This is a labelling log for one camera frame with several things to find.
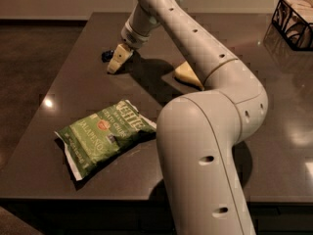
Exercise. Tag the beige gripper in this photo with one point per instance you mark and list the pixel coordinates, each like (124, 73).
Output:
(134, 37)

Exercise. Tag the blue rxbar blueberry bar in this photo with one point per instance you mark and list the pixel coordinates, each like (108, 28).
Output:
(107, 56)

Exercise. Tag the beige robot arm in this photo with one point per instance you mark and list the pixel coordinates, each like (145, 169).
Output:
(196, 132)

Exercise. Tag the yellow sponge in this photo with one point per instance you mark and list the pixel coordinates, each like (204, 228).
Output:
(184, 73)

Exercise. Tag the green jalapeno kettle chips bag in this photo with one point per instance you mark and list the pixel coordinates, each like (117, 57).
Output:
(93, 140)

